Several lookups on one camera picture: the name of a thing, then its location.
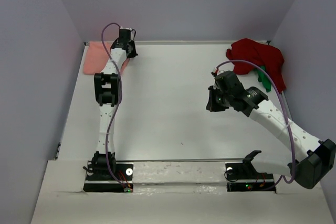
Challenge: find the pink t shirt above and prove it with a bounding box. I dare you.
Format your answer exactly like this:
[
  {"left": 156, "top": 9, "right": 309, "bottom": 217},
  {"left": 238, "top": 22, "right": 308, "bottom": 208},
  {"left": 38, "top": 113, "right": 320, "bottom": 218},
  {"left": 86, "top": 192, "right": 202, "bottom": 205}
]
[{"left": 83, "top": 40, "right": 131, "bottom": 76}]

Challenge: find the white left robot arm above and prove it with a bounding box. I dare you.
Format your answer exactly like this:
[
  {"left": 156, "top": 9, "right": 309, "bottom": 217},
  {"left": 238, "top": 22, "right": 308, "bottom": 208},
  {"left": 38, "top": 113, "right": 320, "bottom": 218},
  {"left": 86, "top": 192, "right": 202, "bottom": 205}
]
[{"left": 88, "top": 27, "right": 138, "bottom": 179}]

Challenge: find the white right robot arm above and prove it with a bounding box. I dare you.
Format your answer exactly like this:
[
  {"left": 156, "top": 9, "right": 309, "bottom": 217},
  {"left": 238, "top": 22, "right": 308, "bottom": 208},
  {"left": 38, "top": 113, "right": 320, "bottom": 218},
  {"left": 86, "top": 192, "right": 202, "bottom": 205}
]
[{"left": 206, "top": 70, "right": 335, "bottom": 189}]

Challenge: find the green t shirt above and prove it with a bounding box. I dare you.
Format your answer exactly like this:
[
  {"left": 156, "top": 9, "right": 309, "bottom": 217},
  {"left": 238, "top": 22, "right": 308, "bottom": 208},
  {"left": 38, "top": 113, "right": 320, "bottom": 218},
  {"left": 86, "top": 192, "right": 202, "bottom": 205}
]
[{"left": 255, "top": 66, "right": 272, "bottom": 93}]

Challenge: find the red t shirt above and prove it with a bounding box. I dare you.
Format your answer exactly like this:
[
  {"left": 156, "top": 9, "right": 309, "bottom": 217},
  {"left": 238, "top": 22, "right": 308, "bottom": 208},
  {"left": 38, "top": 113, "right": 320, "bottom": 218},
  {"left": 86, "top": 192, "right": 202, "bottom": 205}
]
[{"left": 226, "top": 38, "right": 286, "bottom": 93}]

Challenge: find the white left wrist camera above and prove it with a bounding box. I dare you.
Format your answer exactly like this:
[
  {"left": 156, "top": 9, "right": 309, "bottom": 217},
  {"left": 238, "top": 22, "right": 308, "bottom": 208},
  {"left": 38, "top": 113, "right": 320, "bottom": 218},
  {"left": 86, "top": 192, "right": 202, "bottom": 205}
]
[{"left": 121, "top": 27, "right": 134, "bottom": 31}]

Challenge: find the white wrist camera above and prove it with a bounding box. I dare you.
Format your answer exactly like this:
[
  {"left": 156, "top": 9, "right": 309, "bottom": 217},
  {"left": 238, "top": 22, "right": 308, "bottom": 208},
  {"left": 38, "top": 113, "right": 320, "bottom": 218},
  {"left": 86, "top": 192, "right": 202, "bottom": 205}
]
[
  {"left": 121, "top": 27, "right": 134, "bottom": 31},
  {"left": 211, "top": 68, "right": 225, "bottom": 77}
]

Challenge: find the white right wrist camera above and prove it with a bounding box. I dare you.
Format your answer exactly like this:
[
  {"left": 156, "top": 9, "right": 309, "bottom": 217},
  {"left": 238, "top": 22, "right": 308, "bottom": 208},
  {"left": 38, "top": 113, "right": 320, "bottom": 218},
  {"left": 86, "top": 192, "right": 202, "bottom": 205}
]
[{"left": 211, "top": 68, "right": 225, "bottom": 77}]

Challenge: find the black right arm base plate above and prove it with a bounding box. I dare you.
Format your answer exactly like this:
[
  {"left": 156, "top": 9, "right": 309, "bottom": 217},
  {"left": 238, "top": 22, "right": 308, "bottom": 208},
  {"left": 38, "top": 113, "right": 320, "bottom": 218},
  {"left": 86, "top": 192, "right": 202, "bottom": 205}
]
[{"left": 224, "top": 163, "right": 276, "bottom": 193}]

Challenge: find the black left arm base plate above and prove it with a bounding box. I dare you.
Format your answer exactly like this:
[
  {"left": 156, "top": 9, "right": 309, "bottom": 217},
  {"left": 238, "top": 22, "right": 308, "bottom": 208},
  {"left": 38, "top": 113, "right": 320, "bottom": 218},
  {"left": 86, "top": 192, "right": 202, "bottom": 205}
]
[{"left": 83, "top": 162, "right": 134, "bottom": 193}]

